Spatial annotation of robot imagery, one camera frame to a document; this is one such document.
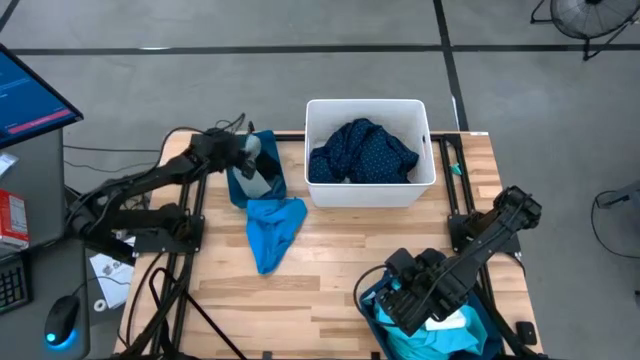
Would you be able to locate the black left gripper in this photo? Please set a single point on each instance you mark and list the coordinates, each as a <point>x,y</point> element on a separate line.
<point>220,150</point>

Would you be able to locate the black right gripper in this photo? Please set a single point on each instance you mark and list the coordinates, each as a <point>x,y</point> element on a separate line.
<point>430,290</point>

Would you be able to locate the grey cloth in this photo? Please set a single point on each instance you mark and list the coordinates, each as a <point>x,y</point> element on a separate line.
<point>252,186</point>

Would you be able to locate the navy dotted cloth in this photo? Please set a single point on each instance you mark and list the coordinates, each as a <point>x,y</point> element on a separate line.
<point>360,155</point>

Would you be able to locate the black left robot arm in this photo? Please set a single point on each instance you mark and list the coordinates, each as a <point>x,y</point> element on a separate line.
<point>125,190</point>

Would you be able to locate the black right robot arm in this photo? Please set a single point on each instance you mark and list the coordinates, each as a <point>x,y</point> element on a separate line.
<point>500,225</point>

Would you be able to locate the blue plastic bin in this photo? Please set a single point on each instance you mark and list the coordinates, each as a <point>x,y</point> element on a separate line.
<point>367,307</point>
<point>278,145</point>

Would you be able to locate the turquoise cloth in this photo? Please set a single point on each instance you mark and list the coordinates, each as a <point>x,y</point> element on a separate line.
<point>430,345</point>

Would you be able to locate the white folded cloth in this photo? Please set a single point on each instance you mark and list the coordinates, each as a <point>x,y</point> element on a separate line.
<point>450,321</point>

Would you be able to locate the blue cloth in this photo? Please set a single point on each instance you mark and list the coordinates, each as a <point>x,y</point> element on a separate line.
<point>272,230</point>

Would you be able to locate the white plastic bin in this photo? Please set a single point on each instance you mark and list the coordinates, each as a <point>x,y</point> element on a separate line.
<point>320,195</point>

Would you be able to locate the small teal scrap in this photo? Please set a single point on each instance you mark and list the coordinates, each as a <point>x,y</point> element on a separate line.
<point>456,169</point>

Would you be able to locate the white printed paper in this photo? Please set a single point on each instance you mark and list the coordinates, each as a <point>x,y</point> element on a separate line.
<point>112,280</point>

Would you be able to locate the white tape roll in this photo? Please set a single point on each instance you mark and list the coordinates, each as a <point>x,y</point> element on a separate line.
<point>95,305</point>

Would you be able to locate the grey desk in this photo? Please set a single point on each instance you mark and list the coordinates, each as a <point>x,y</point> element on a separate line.
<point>45,175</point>

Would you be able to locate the computer monitor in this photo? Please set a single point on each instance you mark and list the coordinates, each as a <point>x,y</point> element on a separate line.
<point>30,100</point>

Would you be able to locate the black mouse with blue glow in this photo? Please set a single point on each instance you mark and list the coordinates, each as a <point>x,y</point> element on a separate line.
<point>62,315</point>

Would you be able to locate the white paper slip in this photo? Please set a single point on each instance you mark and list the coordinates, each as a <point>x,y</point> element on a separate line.
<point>7,162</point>

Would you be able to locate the red cardboard box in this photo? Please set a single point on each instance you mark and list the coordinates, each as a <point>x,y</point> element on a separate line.
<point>12,220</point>

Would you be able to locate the black keyboard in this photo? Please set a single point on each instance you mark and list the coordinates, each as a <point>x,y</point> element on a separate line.
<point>12,287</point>

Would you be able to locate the black floor fan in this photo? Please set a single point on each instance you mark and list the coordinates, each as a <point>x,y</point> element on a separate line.
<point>590,20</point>

